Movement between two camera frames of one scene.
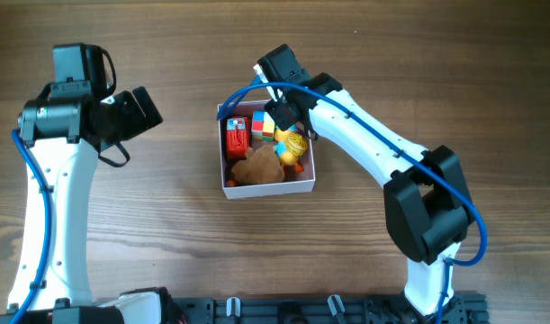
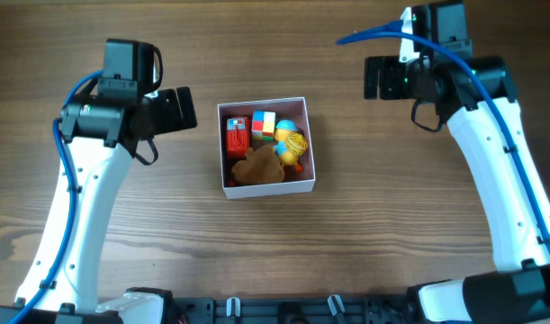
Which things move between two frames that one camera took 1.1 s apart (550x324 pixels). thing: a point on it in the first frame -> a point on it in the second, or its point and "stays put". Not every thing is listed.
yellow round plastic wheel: [296, 143] stays put
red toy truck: [237, 137] stays put
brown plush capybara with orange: [263, 165] stays put
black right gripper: [284, 113] -> [383, 76]
